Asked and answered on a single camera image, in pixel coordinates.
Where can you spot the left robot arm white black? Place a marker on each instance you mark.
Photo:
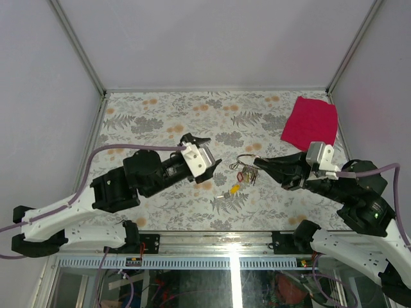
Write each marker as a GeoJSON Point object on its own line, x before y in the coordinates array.
{"type": "Point", "coordinates": [149, 171]}

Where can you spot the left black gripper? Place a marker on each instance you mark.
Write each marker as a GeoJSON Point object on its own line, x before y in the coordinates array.
{"type": "Point", "coordinates": [194, 140]}

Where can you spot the red window key tag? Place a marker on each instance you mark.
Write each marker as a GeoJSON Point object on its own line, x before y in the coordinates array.
{"type": "Point", "coordinates": [240, 176]}

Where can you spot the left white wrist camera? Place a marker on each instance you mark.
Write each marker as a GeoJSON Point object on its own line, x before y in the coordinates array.
{"type": "Point", "coordinates": [198, 159]}

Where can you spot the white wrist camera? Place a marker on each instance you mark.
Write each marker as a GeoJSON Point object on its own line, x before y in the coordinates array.
{"type": "Point", "coordinates": [198, 159]}
{"type": "Point", "coordinates": [319, 157]}

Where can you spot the aluminium front rail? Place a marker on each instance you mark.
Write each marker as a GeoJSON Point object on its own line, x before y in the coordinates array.
{"type": "Point", "coordinates": [194, 250]}

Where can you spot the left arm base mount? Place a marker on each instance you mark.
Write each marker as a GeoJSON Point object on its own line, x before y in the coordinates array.
{"type": "Point", "coordinates": [127, 239]}

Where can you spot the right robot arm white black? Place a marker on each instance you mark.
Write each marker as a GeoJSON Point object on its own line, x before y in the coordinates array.
{"type": "Point", "coordinates": [358, 186]}

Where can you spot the yellow key tag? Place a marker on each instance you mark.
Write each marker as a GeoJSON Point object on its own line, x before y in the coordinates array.
{"type": "Point", "coordinates": [235, 188]}

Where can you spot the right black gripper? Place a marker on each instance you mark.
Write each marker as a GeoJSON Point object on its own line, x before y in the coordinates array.
{"type": "Point", "coordinates": [277, 168]}

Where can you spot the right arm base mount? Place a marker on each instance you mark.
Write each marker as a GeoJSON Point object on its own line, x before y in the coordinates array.
{"type": "Point", "coordinates": [287, 242]}

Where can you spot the red folded cloth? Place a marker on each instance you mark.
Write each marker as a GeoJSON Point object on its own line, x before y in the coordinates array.
{"type": "Point", "coordinates": [311, 120]}

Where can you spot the loose silver key right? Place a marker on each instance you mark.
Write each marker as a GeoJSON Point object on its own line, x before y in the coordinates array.
{"type": "Point", "coordinates": [225, 195]}

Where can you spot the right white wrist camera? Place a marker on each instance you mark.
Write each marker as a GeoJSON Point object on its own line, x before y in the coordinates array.
{"type": "Point", "coordinates": [319, 157]}

